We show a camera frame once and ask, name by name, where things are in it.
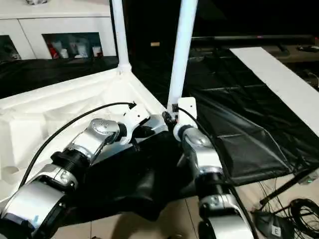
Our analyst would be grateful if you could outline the black tangled wires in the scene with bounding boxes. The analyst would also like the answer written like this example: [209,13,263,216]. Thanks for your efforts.
[251,169,319,239]

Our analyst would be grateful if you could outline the white glass door cabinet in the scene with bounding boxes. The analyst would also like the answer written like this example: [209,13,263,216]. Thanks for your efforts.
[0,0,119,60]

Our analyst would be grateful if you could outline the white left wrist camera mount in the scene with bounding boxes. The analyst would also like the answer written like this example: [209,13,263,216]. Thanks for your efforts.
[119,103,152,145]

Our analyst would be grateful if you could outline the flat white board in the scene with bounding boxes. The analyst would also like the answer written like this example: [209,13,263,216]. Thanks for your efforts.
[229,47,319,137]

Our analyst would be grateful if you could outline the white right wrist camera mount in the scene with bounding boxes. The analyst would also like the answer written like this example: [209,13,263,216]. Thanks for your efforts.
[171,97,199,141]

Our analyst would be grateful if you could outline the black left wrist camera cable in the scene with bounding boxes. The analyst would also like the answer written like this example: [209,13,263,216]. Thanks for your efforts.
[19,101,137,190]

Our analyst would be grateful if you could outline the long black rod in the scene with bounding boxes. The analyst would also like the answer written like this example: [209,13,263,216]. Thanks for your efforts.
[190,35,315,42]

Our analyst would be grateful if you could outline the black work mat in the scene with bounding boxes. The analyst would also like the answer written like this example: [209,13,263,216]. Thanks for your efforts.
[0,46,319,222]

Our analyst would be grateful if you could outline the white plastic table leg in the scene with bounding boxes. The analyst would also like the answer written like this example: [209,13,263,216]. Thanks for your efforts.
[166,0,199,113]
[111,0,132,75]

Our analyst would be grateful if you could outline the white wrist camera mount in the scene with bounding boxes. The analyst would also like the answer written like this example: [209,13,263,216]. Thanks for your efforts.
[171,97,199,141]
[119,103,152,145]

